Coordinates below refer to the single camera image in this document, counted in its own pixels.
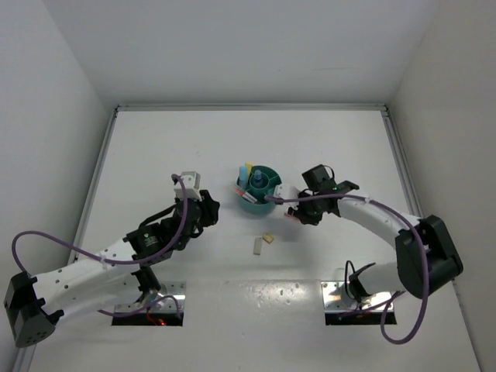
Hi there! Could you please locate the pink highlighter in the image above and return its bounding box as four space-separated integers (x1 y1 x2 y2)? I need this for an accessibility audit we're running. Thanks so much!
284 210 301 222

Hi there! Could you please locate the red slim pen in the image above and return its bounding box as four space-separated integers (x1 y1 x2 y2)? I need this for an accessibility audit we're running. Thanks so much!
235 184 257 204

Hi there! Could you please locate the blue highlighter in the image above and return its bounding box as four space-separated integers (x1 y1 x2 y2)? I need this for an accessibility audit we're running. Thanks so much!
237 165 248 189

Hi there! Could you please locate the yellow highlighter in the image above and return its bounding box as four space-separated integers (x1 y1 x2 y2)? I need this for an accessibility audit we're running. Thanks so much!
245 162 253 181

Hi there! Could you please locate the clear spray bottle blue cap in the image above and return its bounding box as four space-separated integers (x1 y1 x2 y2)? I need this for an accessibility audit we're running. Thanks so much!
252 169 264 188

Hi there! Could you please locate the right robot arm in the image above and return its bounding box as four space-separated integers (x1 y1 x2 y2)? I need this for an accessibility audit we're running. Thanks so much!
282 164 463 301

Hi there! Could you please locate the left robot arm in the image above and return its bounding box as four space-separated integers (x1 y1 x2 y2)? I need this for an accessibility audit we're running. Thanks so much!
3 190 220 348

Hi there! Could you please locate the yellow eraser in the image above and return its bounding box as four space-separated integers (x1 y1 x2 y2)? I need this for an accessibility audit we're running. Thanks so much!
262 233 274 244

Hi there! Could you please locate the teal round desk organizer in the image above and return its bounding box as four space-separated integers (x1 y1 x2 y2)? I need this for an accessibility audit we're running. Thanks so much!
237 165 282 217

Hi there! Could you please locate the grey eraser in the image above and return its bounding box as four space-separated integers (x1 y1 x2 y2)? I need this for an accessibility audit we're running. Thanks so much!
253 237 264 256

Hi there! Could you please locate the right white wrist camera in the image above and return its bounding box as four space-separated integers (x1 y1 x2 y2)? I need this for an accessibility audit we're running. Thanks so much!
273 184 299 200

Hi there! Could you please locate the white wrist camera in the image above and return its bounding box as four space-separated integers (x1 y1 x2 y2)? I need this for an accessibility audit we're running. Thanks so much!
172 171 202 201
273 184 299 200

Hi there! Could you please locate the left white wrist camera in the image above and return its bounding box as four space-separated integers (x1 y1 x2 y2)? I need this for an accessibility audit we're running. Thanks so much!
172 171 202 201

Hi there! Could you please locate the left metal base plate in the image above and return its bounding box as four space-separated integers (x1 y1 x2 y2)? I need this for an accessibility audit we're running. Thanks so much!
113 281 187 314

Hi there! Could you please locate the metal base plate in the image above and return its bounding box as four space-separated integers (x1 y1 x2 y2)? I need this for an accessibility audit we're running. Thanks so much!
113 281 187 314
321 280 395 312

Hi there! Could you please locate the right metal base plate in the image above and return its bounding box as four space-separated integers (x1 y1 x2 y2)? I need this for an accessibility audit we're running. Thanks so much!
321 280 395 312

